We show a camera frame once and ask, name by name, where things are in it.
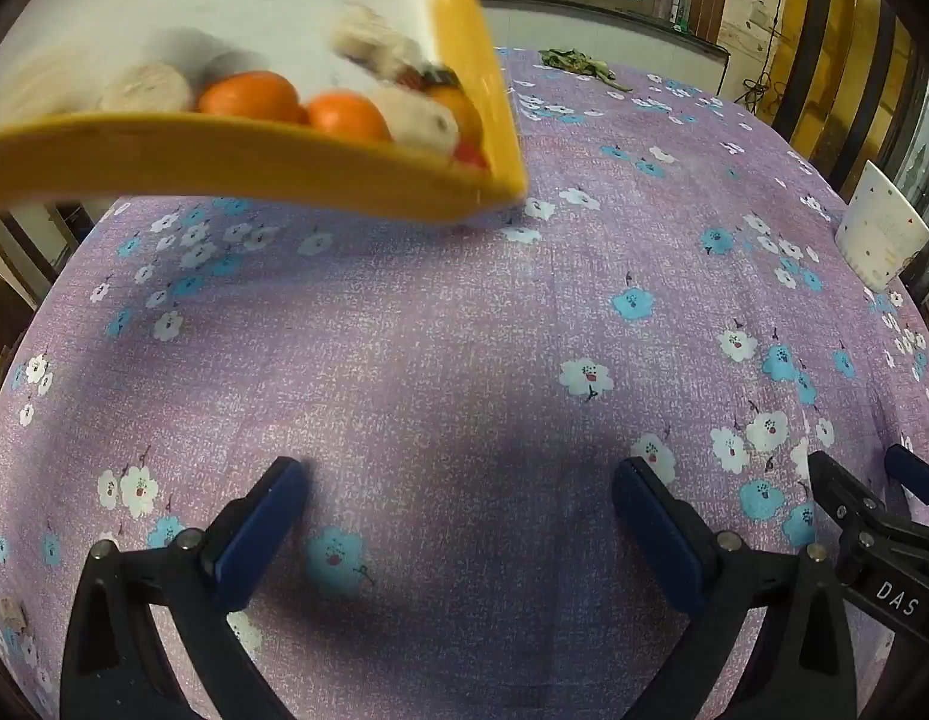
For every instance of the yellow tray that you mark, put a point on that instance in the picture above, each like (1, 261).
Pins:
(232, 157)

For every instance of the green vegetable bunch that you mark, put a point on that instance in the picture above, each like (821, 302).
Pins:
(580, 61)

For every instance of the yellow door frame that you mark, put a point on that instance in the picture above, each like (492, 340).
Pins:
(846, 67)

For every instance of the red tomato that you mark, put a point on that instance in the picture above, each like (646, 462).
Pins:
(470, 155)

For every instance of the purple floral tablecloth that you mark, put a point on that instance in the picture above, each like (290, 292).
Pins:
(464, 360)

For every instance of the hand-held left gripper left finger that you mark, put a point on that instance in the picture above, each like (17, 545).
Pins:
(262, 532)

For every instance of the white dotted cup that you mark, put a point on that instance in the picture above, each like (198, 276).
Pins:
(880, 229)

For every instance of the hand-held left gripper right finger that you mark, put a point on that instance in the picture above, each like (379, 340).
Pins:
(659, 532)

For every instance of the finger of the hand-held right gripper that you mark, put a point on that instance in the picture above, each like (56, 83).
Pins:
(843, 495)
(912, 469)

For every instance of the green bottle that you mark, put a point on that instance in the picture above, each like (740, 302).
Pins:
(683, 4)

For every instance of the small beige chunk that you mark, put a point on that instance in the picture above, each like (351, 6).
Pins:
(11, 611)

